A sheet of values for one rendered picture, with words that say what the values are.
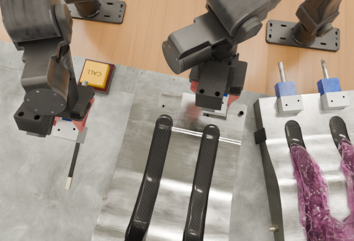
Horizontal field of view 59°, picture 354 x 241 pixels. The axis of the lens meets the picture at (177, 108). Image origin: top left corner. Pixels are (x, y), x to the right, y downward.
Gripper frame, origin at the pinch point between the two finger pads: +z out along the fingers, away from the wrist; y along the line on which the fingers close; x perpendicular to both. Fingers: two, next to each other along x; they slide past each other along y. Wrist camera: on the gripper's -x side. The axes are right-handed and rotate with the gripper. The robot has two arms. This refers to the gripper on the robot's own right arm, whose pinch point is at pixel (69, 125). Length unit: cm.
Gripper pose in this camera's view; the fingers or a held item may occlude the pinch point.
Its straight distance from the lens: 67.5
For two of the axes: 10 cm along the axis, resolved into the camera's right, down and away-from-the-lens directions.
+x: 1.8, -7.2, 6.7
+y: 9.8, 2.0, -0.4
